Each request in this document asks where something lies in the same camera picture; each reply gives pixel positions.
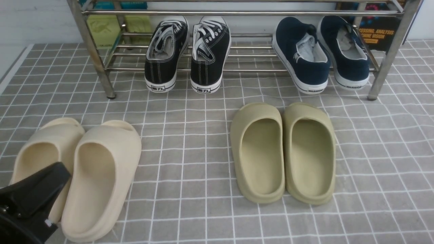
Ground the beige right foam slide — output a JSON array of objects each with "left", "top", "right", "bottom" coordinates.
[{"left": 61, "top": 120, "right": 142, "bottom": 243}]

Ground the navy right slip-on shoe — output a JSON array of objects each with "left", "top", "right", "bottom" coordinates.
[{"left": 317, "top": 16, "right": 370, "bottom": 90}]

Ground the black canvas sneaker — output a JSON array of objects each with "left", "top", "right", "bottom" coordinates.
[
  {"left": 190, "top": 16, "right": 232, "bottom": 94},
  {"left": 144, "top": 16, "right": 190, "bottom": 93}
]

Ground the olive foam clog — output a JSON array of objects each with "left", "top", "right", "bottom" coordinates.
[
  {"left": 230, "top": 102, "right": 285, "bottom": 204},
  {"left": 282, "top": 102, "right": 336, "bottom": 205}
]

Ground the black book with orange text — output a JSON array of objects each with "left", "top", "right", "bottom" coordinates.
[{"left": 335, "top": 0, "right": 415, "bottom": 52}]

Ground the beige foam slide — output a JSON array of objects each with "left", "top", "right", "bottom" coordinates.
[
  {"left": 61, "top": 120, "right": 142, "bottom": 243},
  {"left": 9, "top": 117, "right": 85, "bottom": 224}
]

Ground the olive right foam clog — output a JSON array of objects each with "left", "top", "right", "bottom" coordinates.
[{"left": 282, "top": 102, "right": 336, "bottom": 205}]

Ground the beige left foam slide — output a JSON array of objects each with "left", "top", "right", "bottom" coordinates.
[{"left": 9, "top": 117, "right": 85, "bottom": 224}]

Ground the olive left foam clog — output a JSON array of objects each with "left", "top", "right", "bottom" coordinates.
[{"left": 230, "top": 102, "right": 285, "bottom": 204}]

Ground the navy left slip-on shoe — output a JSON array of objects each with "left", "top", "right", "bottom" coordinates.
[{"left": 272, "top": 17, "right": 331, "bottom": 95}]

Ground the steel shoe rack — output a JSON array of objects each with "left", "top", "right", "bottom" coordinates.
[{"left": 67, "top": 0, "right": 423, "bottom": 101}]

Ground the navy slip-on shoe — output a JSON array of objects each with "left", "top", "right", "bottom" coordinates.
[
  {"left": 272, "top": 17, "right": 331, "bottom": 95},
  {"left": 317, "top": 16, "right": 370, "bottom": 90}
]

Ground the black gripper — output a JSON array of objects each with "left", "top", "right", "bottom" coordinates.
[{"left": 0, "top": 162, "right": 71, "bottom": 244}]

